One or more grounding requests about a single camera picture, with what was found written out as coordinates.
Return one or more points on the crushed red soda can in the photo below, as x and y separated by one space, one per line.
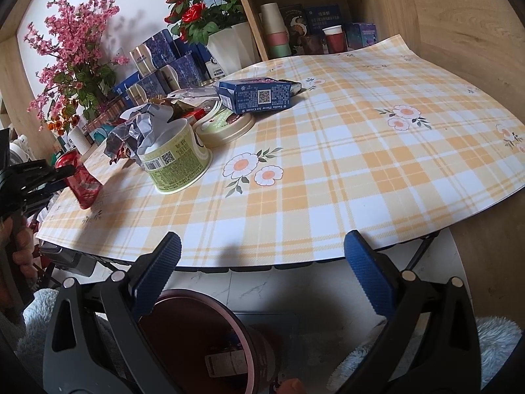
82 183

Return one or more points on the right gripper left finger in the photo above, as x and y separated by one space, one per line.
150 273

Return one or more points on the blue rice cracker box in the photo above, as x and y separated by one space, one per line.
254 95

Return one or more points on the maroon plastic trash bin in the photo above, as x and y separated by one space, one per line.
203 347

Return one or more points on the white slim vase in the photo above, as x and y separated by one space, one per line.
79 140

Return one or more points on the person left hand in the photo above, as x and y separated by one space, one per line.
17 240

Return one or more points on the pink blossom branch arrangement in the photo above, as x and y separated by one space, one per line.
79 81

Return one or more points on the white flower pot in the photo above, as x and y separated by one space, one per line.
234 48

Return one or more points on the stacked pastel paper cups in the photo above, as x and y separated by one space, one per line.
275 31

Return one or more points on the clear plastic wrapper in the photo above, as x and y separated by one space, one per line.
194 96

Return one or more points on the yellow plaid tablecloth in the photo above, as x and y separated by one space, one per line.
380 141

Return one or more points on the red paper cup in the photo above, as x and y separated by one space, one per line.
335 39

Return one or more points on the green instant noodle cup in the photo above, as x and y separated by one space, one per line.
174 157

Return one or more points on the red rose bouquet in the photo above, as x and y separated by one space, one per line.
194 21

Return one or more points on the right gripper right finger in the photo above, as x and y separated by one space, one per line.
374 271

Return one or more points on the green noodle cup lid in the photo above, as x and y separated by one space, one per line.
221 126

